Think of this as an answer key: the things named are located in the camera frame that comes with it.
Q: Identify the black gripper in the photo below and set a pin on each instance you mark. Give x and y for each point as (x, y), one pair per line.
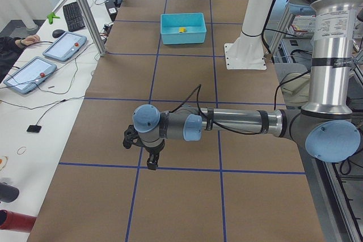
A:
(153, 149)

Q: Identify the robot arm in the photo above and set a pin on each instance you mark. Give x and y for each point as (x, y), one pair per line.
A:
(322, 126)

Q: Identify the small black pad device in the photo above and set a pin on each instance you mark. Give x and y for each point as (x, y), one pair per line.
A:
(34, 129)

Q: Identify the teach pendant far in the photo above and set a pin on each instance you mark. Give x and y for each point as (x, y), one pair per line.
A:
(65, 46)

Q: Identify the teach pendant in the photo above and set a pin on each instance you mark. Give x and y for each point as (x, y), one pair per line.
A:
(30, 76)
(65, 46)

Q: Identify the turquoise plastic bin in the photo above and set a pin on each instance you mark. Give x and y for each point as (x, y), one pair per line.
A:
(193, 22)

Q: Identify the black cylinder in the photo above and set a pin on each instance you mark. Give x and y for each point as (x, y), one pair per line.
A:
(8, 193)

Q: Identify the teach pendant near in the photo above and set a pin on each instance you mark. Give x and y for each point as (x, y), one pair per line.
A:
(30, 76)

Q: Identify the red cylinder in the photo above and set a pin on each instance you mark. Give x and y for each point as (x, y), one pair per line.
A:
(16, 221)

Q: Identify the black computer mouse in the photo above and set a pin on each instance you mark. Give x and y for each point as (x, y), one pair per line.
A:
(57, 33)

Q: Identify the black keyboard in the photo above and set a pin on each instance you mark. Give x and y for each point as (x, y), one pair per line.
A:
(73, 17)

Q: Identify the green plastic clamp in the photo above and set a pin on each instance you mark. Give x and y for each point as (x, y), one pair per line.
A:
(51, 17)

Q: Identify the seated person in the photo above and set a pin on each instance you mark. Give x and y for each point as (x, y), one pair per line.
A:
(11, 49)

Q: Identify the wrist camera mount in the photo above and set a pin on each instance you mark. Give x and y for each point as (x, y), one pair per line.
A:
(131, 137)

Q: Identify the aluminium frame post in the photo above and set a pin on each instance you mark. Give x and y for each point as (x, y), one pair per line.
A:
(91, 26)

